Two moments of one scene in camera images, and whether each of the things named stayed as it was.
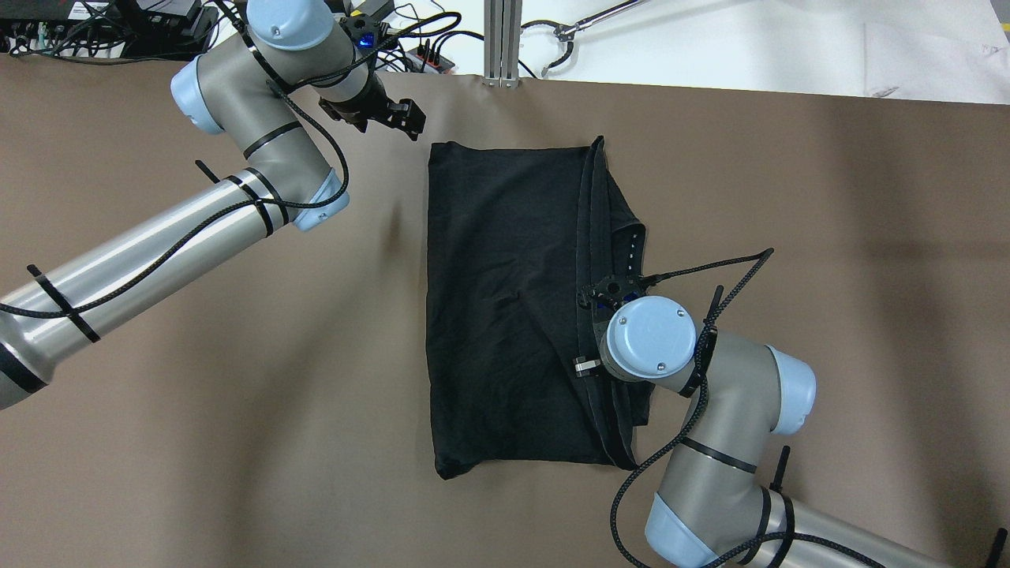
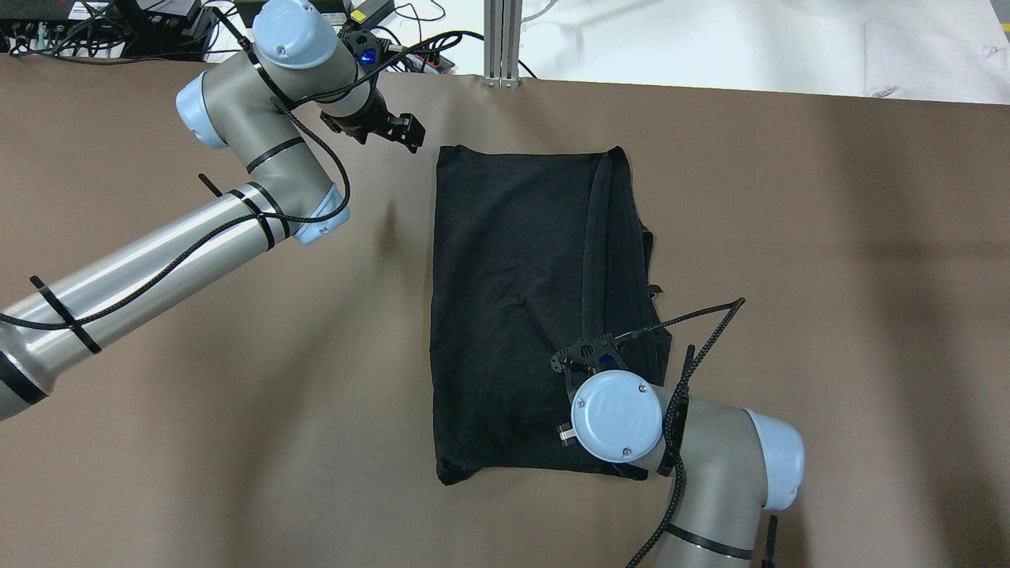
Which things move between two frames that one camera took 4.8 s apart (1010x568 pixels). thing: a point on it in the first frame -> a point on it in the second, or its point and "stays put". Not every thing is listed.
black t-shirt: (517, 235) stays put
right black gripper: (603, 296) -> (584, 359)
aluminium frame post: (503, 21) stays put
